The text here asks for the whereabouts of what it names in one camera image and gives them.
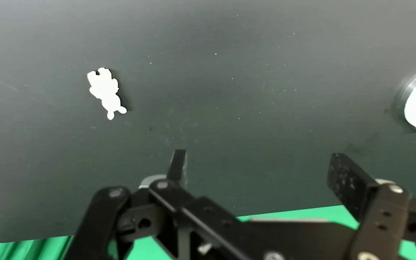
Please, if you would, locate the small white toy figure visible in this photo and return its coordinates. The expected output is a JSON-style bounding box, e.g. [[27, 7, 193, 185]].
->
[[85, 67, 128, 121]]

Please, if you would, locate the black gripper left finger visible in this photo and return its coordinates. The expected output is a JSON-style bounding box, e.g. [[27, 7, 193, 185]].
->
[[64, 149, 267, 260]]

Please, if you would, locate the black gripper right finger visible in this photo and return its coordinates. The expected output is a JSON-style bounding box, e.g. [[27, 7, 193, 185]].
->
[[326, 152, 416, 260]]

